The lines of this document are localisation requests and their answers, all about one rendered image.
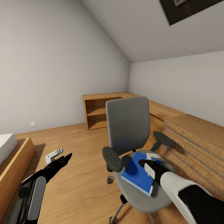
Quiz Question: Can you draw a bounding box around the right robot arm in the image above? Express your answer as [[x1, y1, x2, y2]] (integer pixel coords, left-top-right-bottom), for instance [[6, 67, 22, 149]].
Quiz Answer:
[[138, 153, 224, 224]]

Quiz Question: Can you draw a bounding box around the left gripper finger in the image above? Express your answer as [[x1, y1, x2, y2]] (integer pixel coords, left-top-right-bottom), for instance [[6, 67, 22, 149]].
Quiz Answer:
[[65, 153, 72, 162]]

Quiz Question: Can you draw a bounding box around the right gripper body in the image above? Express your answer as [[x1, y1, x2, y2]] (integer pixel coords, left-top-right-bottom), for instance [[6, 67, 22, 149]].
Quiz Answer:
[[141, 159, 148, 168]]

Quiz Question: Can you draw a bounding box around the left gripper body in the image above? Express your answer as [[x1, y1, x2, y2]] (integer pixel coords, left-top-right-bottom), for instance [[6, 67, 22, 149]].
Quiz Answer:
[[46, 156, 68, 176]]

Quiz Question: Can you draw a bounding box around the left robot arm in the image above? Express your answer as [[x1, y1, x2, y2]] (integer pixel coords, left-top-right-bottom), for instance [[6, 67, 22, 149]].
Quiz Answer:
[[4, 149, 72, 224]]

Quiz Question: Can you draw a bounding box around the swivel chair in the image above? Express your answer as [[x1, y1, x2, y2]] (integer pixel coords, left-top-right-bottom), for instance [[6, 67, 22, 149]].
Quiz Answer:
[[102, 96, 178, 224]]

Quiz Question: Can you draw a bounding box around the folder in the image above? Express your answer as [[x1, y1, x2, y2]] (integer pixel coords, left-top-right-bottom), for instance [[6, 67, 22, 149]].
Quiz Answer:
[[121, 151, 161, 197]]

